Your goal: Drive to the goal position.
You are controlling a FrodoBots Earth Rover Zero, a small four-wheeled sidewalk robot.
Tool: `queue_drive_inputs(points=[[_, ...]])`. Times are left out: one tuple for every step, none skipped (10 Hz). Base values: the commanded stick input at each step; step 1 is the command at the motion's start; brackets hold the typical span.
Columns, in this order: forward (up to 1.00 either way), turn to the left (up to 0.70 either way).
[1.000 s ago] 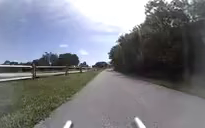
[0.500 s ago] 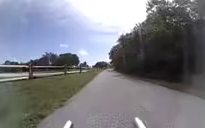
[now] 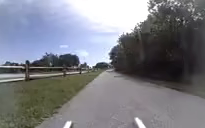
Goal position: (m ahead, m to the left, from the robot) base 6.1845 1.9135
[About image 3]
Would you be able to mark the grey asphalt path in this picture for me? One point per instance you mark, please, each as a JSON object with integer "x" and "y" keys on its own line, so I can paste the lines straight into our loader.
{"x": 116, "y": 96}

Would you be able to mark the distant trees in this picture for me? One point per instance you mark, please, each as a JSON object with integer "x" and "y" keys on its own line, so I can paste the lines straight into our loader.
{"x": 56, "y": 60}

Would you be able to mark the robot's own part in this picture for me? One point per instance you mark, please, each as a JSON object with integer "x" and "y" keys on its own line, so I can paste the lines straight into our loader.
{"x": 139, "y": 123}
{"x": 67, "y": 124}

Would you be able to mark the row of trees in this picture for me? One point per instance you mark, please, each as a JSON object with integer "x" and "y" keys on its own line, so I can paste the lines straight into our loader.
{"x": 170, "y": 43}

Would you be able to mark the grass verge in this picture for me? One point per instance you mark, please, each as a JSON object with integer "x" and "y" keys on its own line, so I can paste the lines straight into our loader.
{"x": 33, "y": 96}

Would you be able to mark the grass strip beside trees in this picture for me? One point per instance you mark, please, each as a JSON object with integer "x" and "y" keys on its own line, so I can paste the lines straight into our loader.
{"x": 176, "y": 86}

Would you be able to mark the pale road behind fence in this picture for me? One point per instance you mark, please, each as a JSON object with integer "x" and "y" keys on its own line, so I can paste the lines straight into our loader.
{"x": 6, "y": 76}

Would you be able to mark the wooden rail fence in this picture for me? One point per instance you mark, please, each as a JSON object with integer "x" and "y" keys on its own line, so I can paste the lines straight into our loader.
{"x": 27, "y": 71}

